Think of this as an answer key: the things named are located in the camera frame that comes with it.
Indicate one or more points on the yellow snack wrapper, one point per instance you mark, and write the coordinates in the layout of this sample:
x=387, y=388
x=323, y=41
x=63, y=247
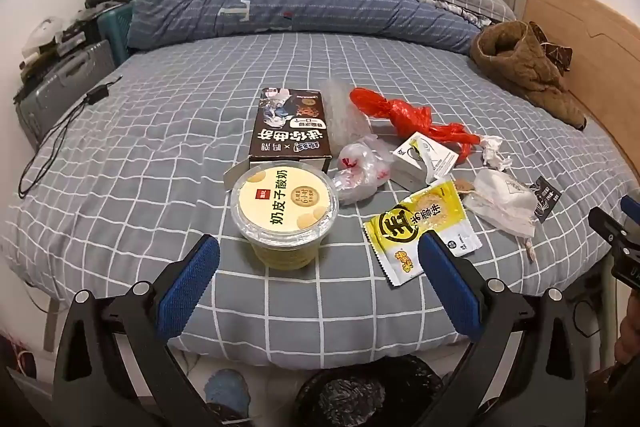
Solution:
x=405, y=232

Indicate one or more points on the white earphone box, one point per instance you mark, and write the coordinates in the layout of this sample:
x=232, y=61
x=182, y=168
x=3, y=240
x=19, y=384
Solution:
x=417, y=162

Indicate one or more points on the black flat box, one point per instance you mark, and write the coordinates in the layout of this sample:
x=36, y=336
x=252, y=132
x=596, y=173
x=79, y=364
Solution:
x=80, y=32

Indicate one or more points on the white tissue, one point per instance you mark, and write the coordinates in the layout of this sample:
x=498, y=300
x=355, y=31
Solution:
x=496, y=153

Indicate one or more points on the wooden headboard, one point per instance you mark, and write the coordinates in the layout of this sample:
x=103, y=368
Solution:
x=590, y=57

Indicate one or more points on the brown patterned rug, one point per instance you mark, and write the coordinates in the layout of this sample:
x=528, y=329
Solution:
x=12, y=352

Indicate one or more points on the blue white patterned object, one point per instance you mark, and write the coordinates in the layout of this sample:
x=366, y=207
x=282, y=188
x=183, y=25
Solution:
x=227, y=392

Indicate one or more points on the black trash bin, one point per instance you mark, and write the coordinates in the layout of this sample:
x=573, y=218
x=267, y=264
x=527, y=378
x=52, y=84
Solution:
x=350, y=397

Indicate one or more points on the yellow lidded yogurt cup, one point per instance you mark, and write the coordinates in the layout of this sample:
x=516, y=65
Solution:
x=282, y=207

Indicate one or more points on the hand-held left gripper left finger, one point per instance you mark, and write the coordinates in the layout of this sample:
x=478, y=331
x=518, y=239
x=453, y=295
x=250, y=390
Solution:
x=187, y=287

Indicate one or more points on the teal suitcase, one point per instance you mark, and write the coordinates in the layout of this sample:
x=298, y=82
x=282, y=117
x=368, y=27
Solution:
x=115, y=32

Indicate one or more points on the bed with grey checked sheet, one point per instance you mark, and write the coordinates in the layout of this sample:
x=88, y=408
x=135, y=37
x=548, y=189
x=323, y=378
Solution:
x=150, y=132

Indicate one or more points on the grey suitcase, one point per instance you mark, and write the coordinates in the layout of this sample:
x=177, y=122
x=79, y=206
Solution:
x=60, y=82

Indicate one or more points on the small black card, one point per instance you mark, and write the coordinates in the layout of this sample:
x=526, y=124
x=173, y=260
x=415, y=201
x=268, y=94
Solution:
x=547, y=199

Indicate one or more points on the blue striped quilt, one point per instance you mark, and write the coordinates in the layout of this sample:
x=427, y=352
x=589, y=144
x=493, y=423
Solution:
x=325, y=2

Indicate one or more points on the brown cookie box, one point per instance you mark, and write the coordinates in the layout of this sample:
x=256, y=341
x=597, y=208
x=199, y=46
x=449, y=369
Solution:
x=290, y=127

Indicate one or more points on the brown quilted jacket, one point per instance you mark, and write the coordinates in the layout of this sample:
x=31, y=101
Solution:
x=520, y=67

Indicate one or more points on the clear bubble wrap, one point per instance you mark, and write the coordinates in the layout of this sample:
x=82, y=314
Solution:
x=345, y=107

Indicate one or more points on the white rounded appliance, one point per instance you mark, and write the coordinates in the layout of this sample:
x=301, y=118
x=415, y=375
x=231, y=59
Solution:
x=42, y=34

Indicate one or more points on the person's right hand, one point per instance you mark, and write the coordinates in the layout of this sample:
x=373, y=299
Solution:
x=629, y=339

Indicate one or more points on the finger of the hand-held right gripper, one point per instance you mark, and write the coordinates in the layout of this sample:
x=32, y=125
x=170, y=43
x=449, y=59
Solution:
x=631, y=207
x=607, y=224

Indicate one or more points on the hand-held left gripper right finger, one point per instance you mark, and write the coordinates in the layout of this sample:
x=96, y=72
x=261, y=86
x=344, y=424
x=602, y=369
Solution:
x=450, y=287

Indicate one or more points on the small brown paper tag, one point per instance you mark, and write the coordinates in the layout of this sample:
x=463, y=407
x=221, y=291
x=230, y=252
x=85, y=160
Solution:
x=463, y=188

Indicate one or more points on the clear plastic bag red print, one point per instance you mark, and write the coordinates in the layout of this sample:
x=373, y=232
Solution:
x=360, y=172

